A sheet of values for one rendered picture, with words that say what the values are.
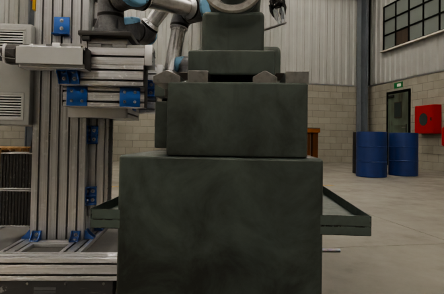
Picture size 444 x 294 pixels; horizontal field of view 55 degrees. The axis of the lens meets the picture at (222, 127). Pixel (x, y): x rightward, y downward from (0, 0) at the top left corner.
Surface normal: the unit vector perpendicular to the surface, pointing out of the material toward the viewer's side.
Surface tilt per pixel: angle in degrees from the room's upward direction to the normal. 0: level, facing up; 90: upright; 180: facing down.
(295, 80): 90
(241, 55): 90
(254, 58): 90
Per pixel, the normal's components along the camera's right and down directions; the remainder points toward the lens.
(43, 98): 0.05, -0.02
